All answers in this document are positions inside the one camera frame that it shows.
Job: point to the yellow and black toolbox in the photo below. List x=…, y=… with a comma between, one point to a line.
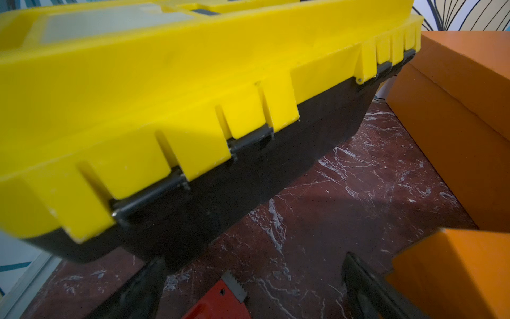
x=157, y=125

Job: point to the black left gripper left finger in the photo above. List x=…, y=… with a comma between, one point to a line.
x=139, y=297

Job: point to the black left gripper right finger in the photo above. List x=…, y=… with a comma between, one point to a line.
x=369, y=295

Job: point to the orange shoebox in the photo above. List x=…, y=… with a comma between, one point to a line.
x=456, y=273
x=453, y=99

